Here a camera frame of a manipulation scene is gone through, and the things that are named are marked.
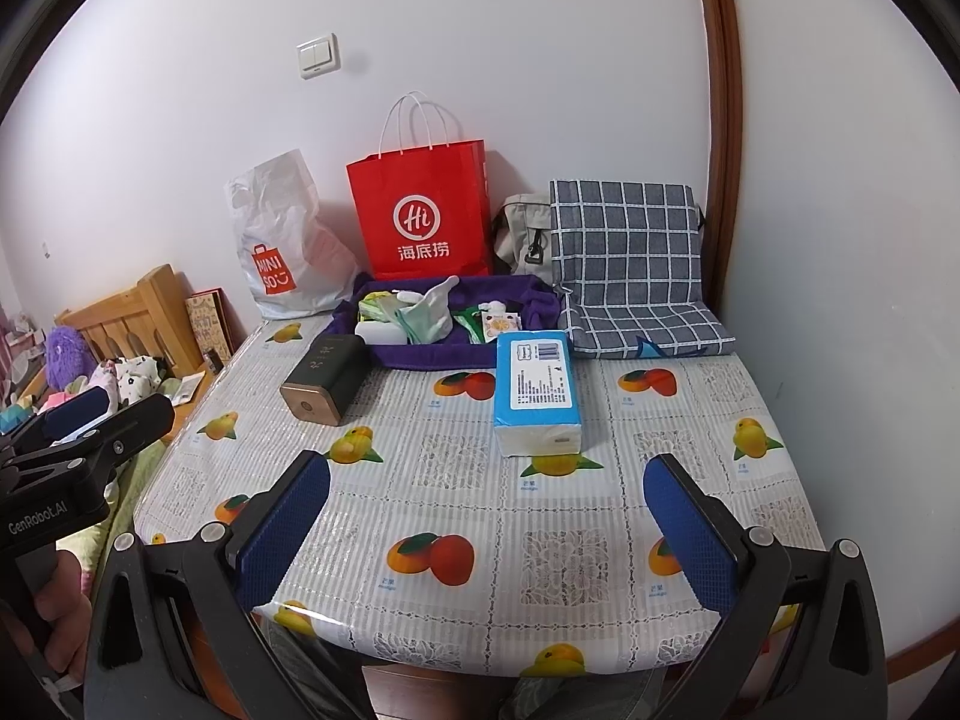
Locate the wooden door frame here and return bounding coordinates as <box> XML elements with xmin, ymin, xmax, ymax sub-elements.
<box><xmin>690</xmin><ymin>0</ymin><xmax>751</xmax><ymax>331</ymax></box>

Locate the beige backpack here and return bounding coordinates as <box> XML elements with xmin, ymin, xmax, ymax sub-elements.
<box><xmin>491</xmin><ymin>193</ymin><xmax>556</xmax><ymax>278</ymax></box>

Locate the white plush toy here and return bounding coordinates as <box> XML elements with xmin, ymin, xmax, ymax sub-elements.
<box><xmin>90</xmin><ymin>356</ymin><xmax>162</xmax><ymax>402</ymax></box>

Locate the red paper bag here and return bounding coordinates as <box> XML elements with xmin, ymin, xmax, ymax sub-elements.
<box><xmin>346</xmin><ymin>92</ymin><xmax>494</xmax><ymax>280</ymax></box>

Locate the white light switch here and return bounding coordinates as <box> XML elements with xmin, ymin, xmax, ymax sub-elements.
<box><xmin>296</xmin><ymin>34</ymin><xmax>340</xmax><ymax>80</ymax></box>

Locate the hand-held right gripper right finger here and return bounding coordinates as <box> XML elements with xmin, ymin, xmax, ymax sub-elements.
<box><xmin>643</xmin><ymin>454</ymin><xmax>890</xmax><ymax>720</ymax></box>

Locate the purple plush toy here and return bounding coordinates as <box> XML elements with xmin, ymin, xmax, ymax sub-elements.
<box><xmin>43</xmin><ymin>325</ymin><xmax>98</xmax><ymax>391</ymax></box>

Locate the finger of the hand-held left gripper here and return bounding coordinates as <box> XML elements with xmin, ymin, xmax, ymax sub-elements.
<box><xmin>15</xmin><ymin>393</ymin><xmax>178</xmax><ymax>482</ymax></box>
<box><xmin>0</xmin><ymin>386</ymin><xmax>115</xmax><ymax>458</ymax></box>

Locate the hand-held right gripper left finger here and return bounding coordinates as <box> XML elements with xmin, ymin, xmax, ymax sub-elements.
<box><xmin>84</xmin><ymin>450</ymin><xmax>335</xmax><ymax>720</ymax></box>

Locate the fruit print tablecloth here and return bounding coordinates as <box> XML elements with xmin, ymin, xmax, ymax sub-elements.
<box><xmin>133</xmin><ymin>315</ymin><xmax>826</xmax><ymax>672</ymax></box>

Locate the blue tissue pack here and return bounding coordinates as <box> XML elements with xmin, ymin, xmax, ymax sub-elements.
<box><xmin>493</xmin><ymin>330</ymin><xmax>584</xmax><ymax>458</ymax></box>

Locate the white plastic shopping bag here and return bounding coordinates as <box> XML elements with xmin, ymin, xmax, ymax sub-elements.
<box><xmin>227</xmin><ymin>150</ymin><xmax>361</xmax><ymax>320</ymax></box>

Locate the person's left hand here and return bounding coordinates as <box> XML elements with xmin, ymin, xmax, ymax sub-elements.
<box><xmin>32</xmin><ymin>546</ymin><xmax>94</xmax><ymax>682</ymax></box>

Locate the grey checked cushion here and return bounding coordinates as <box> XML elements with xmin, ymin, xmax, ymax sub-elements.
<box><xmin>547</xmin><ymin>178</ymin><xmax>740</xmax><ymax>359</ymax></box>

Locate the wooden headboard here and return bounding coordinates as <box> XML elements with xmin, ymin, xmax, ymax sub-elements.
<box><xmin>56</xmin><ymin>265</ymin><xmax>207</xmax><ymax>391</ymax></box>

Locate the purple fabric tray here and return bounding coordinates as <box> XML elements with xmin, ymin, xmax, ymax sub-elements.
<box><xmin>332</xmin><ymin>274</ymin><xmax>563</xmax><ymax>370</ymax></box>

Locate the dark green box gold end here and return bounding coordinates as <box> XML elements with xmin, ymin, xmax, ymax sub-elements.
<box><xmin>280</xmin><ymin>335</ymin><xmax>370</xmax><ymax>425</ymax></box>

